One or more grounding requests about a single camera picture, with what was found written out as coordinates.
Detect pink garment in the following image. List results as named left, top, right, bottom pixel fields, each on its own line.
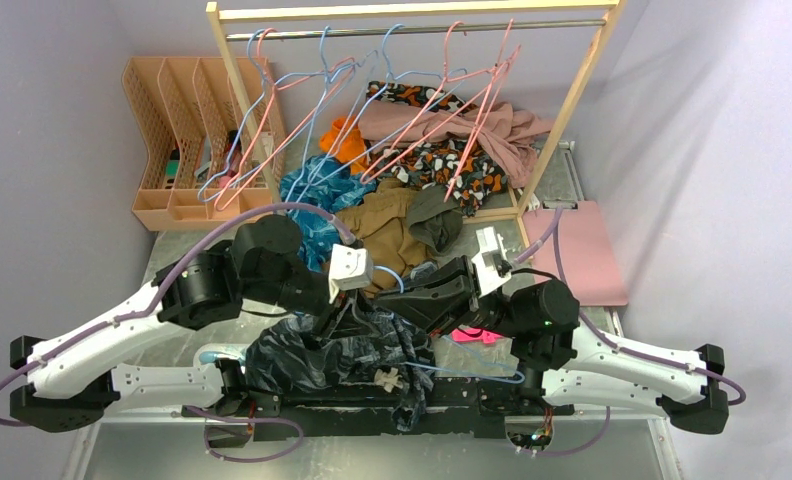
left=358, top=101, right=554, bottom=188

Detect peach file organizer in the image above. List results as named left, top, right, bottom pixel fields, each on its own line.
left=122, top=56, right=272, bottom=232

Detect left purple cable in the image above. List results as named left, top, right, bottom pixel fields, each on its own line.
left=0, top=201, right=358, bottom=429

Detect brown shorts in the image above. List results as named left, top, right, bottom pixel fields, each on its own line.
left=336, top=178, right=436, bottom=278

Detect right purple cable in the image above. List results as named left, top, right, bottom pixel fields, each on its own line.
left=511, top=206, right=748, bottom=407

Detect blue leaf print garment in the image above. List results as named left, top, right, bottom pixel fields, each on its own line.
left=280, top=155, right=377, bottom=273

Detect purple cable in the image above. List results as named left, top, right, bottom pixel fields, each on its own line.
left=511, top=206, right=748, bottom=407
left=0, top=201, right=358, bottom=429

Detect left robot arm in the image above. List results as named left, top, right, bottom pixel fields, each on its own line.
left=9, top=215, right=374, bottom=433

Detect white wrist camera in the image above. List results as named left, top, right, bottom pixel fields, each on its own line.
left=327, top=245, right=374, bottom=304
left=471, top=226, right=512, bottom=297

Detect pink wire hanger middle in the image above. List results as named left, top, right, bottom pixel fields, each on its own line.
left=360, top=19, right=514, bottom=185

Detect dark leaf print shorts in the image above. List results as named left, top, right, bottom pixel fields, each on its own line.
left=244, top=307, right=435, bottom=433

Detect olive green garment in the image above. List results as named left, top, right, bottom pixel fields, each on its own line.
left=406, top=185, right=463, bottom=255

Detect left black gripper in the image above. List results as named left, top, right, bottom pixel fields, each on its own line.
left=244, top=265, right=383, bottom=339

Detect blue wire hanger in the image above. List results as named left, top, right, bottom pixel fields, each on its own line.
left=278, top=26, right=366, bottom=200
left=324, top=24, right=450, bottom=173
left=373, top=265, right=525, bottom=385
left=199, top=15, right=280, bottom=210

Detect pink wire hanger left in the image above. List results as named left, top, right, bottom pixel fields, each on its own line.
left=213, top=27, right=358, bottom=213

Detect pink wire hanger right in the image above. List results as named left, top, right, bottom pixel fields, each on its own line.
left=444, top=18, right=521, bottom=201

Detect pink wire hanger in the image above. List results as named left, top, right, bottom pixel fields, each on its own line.
left=213, top=27, right=358, bottom=213
left=360, top=19, right=514, bottom=185
left=444, top=18, right=521, bottom=201

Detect pink clipboard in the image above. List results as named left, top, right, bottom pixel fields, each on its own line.
left=522, top=201, right=629, bottom=307

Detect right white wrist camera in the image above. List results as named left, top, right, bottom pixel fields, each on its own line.
left=471, top=226, right=512, bottom=297

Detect pink plastic clip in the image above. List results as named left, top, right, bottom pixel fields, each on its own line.
left=451, top=328, right=502, bottom=345

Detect wooden clothes rack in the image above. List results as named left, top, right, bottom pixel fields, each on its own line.
left=205, top=1, right=626, bottom=244

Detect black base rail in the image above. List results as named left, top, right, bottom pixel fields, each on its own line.
left=205, top=377, right=547, bottom=443

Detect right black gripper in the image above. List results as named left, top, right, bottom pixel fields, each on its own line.
left=374, top=255, right=525, bottom=339

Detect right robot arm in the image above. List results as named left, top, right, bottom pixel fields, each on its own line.
left=374, top=257, right=730, bottom=435

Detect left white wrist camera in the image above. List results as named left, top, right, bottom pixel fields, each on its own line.
left=327, top=245, right=374, bottom=304

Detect orange black patterned garment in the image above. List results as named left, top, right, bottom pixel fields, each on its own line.
left=362, top=80, right=507, bottom=217

